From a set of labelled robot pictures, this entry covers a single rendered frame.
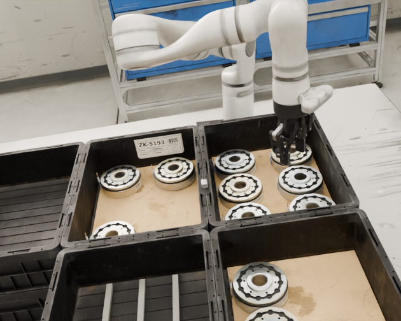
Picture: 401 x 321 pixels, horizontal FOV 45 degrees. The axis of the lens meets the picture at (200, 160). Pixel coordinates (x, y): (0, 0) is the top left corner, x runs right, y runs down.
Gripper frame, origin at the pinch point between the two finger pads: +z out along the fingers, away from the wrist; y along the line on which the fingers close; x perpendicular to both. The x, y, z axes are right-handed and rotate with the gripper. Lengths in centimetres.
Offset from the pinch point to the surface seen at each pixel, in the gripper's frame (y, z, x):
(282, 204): 4.3, 12.2, -0.5
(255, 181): 3.5, 9.4, -8.5
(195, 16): -125, 32, -148
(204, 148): 6.5, 2.2, -21.1
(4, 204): 43, 12, -61
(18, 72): -81, 82, -306
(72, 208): 39.1, 2.0, -30.9
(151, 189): 17.3, 12.2, -31.4
